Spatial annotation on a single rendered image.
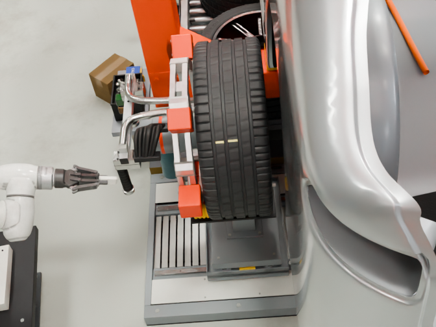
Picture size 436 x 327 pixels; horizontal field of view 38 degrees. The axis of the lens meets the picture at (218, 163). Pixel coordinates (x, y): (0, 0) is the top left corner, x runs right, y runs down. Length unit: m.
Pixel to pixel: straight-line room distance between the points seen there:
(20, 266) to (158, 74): 1.02
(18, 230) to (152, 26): 0.96
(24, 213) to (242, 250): 0.94
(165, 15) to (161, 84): 0.37
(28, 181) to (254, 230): 1.00
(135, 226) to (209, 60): 1.28
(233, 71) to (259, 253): 0.95
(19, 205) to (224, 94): 0.88
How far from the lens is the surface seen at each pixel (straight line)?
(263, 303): 2.78
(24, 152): 3.67
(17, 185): 2.42
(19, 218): 2.39
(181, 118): 1.98
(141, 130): 2.12
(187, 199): 2.10
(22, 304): 2.75
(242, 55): 2.12
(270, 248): 2.74
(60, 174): 2.43
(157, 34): 2.63
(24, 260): 2.85
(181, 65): 2.21
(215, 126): 2.00
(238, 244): 2.76
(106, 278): 3.05
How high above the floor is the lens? 2.56
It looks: 50 degrees down
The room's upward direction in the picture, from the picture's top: 8 degrees counter-clockwise
